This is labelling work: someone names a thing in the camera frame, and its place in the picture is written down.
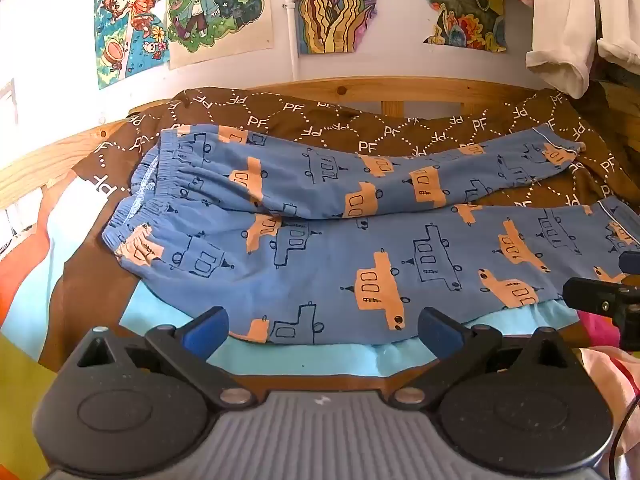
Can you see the colourful torn-edge drawing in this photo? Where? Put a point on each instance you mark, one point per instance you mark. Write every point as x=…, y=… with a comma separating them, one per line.
x=465, y=10

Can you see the white wall pipe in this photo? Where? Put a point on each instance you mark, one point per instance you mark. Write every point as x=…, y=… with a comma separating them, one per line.
x=293, y=40

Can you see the blue pants with bus print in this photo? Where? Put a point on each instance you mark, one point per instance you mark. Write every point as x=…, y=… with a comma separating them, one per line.
x=320, y=260

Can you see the wooden bed frame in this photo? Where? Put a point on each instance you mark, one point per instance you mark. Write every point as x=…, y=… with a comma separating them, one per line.
x=45, y=155

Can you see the dark cloth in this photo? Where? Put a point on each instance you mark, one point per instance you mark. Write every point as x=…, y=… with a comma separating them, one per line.
x=620, y=105

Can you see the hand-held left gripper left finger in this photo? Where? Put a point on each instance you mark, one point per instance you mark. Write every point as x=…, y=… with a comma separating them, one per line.
x=205, y=332

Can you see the blond cartoon figure poster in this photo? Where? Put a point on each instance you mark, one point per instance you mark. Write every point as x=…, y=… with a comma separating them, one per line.
x=215, y=10

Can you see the orange-haired cartoon girl poster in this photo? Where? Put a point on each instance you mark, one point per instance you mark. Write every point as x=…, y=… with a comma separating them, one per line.
x=131, y=25

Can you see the brown PF-print blanket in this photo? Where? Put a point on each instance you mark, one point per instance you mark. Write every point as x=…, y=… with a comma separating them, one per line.
x=90, y=300

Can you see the cream white hanging garment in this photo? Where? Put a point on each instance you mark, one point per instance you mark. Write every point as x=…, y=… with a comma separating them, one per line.
x=565, y=25

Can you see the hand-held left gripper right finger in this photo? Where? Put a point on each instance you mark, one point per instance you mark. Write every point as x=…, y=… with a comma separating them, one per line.
x=442, y=332

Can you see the pink cloth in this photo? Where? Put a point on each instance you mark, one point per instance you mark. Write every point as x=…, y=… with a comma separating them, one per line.
x=612, y=375

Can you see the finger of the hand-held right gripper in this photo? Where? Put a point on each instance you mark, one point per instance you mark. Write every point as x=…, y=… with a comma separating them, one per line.
x=590, y=295
x=631, y=261

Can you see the colourful wavy abstract drawing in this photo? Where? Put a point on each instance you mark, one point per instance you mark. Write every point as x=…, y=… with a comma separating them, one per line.
x=340, y=5

